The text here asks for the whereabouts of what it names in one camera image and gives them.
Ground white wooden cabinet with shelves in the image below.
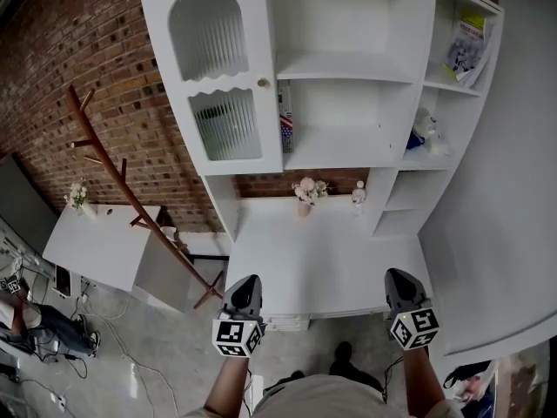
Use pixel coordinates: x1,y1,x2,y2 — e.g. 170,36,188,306
138,0,506,243

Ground white ribbed glass cabinet door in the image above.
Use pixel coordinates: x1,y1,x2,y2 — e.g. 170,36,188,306
138,0,286,177

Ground person's black trousers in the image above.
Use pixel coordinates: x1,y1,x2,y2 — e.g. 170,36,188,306
278,354,386,394

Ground white vase with flowers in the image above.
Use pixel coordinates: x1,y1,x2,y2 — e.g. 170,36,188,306
64,179,97,220

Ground small white table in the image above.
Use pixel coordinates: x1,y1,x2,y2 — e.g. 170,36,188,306
42,203,195,313

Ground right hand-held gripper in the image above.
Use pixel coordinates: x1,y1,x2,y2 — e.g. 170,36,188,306
384,268,440,351

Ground white table top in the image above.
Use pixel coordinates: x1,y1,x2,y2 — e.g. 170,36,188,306
221,198,436,333

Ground white plush toy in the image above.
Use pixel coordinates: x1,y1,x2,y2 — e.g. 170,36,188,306
412,106,439,141

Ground striped flag cover book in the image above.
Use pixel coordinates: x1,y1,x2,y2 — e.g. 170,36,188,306
277,79,295,155

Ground crumpled white bag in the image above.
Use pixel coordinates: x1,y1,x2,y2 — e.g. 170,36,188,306
426,132,452,156

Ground blue bag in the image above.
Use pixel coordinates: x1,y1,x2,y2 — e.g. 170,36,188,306
473,385,495,418

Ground long white floor cable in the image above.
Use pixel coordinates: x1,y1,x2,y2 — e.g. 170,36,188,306
84,296,182,418

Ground black bag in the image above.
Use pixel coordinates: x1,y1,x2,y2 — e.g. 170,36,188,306
442,361,493,389

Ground grey flat panel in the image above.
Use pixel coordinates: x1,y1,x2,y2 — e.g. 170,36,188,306
0,152,60,256

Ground black office chair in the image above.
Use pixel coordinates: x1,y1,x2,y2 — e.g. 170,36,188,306
0,320,40,381

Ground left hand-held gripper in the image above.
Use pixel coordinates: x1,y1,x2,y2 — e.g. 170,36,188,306
211,274,267,359

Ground person's black right shoe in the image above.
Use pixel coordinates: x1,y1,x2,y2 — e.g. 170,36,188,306
333,340,354,367

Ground person's beige shirt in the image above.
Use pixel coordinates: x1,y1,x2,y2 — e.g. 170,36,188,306
182,373,465,418

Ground pink vase with pale flowers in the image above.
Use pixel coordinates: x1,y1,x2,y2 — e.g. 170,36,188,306
291,176,332,218

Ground brown wooden coat rack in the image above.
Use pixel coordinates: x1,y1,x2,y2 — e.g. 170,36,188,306
65,84,227,311

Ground person's left forearm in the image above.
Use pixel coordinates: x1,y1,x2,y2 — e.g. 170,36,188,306
204,354,253,418

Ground white drawer front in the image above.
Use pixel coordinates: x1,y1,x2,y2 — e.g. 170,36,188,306
265,313,311,327

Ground person's right forearm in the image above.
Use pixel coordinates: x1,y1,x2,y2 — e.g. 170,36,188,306
399,346,447,408

